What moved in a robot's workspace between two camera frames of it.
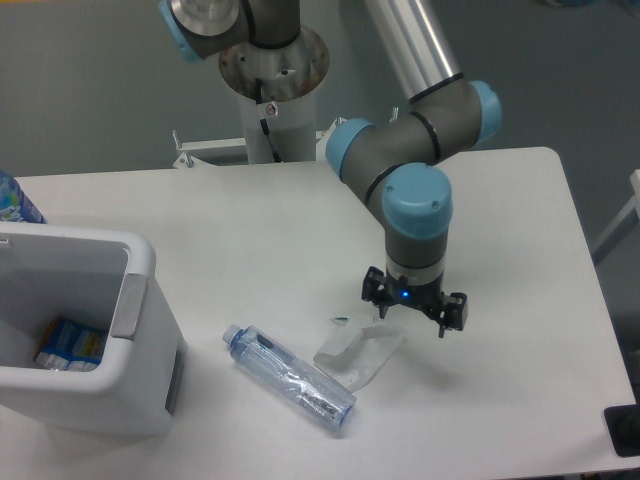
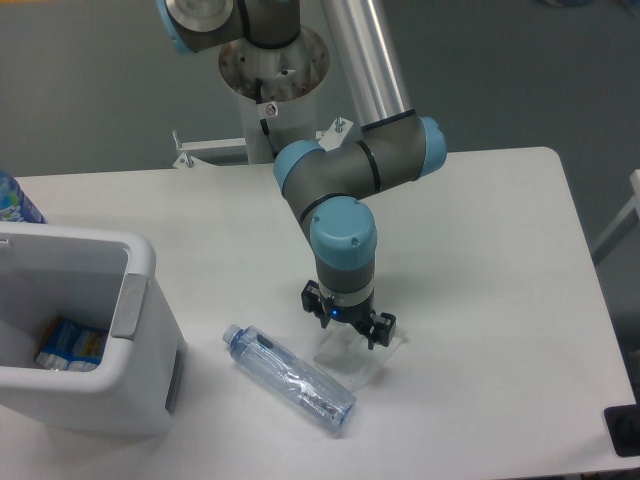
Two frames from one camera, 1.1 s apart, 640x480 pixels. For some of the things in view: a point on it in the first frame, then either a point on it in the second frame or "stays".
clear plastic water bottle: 272,365 stays
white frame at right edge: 630,220 stays
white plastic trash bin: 94,276 stays
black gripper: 381,289 → 381,330
